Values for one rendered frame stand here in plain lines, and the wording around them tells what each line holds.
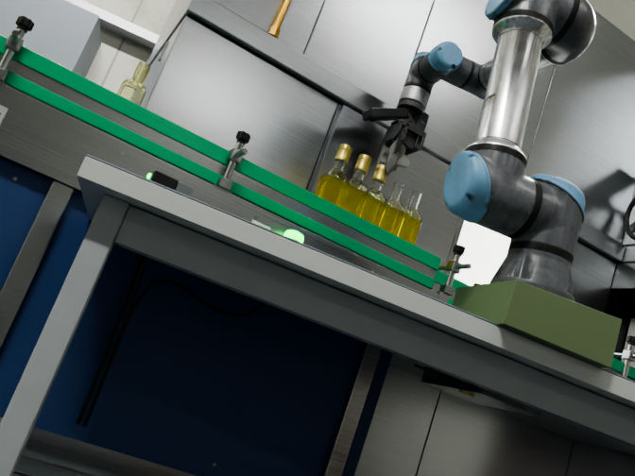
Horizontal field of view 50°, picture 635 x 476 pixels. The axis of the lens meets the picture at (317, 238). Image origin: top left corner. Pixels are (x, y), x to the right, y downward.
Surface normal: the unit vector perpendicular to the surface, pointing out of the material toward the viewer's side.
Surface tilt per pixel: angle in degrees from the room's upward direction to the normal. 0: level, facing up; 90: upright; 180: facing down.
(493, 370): 90
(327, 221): 90
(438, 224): 90
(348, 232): 90
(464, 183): 100
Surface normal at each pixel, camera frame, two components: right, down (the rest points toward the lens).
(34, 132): 0.44, -0.07
